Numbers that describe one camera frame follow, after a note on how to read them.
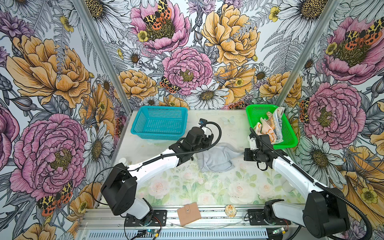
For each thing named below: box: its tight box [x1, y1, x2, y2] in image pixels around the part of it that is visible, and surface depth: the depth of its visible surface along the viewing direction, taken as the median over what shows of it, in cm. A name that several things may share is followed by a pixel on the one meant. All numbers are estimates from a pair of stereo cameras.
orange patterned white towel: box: [253, 111, 277, 145], surface depth 104 cm
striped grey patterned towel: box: [272, 107, 286, 144], surface depth 106 cm
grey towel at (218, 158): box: [197, 142, 244, 173], surface depth 91 cm
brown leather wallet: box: [177, 202, 201, 226], surface depth 76 cm
